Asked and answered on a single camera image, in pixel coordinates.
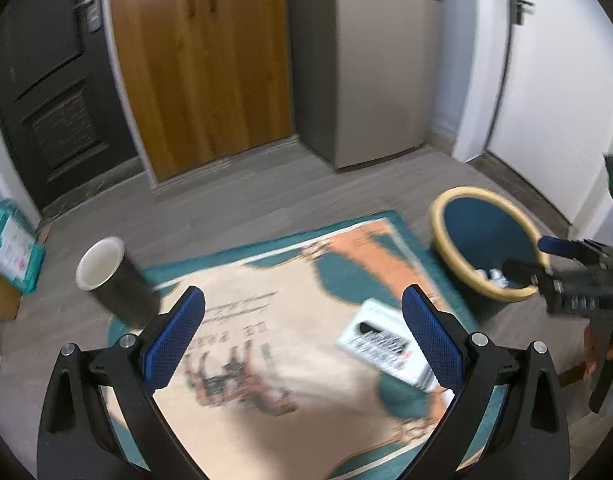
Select white medicine box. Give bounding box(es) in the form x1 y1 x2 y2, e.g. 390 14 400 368
337 298 439 392

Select teal yellow-rimmed trash bin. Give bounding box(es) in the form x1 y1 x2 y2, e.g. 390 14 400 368
429 186 549 304

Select person's right hand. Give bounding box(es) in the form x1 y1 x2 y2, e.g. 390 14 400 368
583 325 613 380

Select white interior door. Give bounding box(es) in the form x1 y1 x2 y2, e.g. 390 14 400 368
489 0 613 221

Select black paper cup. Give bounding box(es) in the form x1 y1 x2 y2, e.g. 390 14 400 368
75 236 160 330

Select brown cardboard box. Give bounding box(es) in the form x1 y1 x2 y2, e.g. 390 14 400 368
0 275 22 322

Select teal orange patterned rug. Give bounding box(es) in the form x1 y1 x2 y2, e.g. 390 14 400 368
145 211 477 479

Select teal tissue pack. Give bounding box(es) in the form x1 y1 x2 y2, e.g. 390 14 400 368
0 200 45 294

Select beige refrigerator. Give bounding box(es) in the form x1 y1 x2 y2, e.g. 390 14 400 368
288 0 442 169

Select black entrance door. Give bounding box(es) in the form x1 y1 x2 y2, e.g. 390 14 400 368
0 0 137 209

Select wooden cabinet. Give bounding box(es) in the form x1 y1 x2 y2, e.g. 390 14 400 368
110 0 292 183

